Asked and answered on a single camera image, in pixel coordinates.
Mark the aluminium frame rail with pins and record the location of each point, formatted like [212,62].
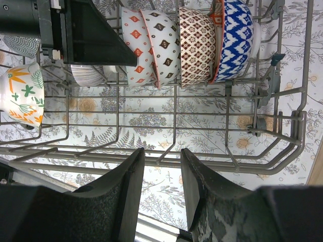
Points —
[150,229]

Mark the floral table mat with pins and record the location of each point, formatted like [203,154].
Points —
[162,196]

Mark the grey dotted bowl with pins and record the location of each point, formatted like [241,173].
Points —
[24,46]

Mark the brown lattice patterned bowl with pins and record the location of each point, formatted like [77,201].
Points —
[197,46]

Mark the grey wire dish rack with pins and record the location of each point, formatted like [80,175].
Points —
[245,124]

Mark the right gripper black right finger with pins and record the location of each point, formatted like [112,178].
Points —
[217,209]

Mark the yellow floral bowl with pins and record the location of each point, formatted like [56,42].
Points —
[22,94]

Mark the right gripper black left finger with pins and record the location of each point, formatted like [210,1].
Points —
[105,209]

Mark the purple striped bowl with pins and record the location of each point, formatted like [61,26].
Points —
[90,76]

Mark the wooden tray frame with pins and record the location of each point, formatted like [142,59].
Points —
[316,173]

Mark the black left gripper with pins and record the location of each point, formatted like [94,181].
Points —
[90,40]

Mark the red diamond patterned bowl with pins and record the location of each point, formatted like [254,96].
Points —
[217,15]

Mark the white bowl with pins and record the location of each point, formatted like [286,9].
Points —
[135,35]
[165,42]

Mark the blue zigzag bowl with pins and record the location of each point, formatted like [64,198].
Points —
[238,39]

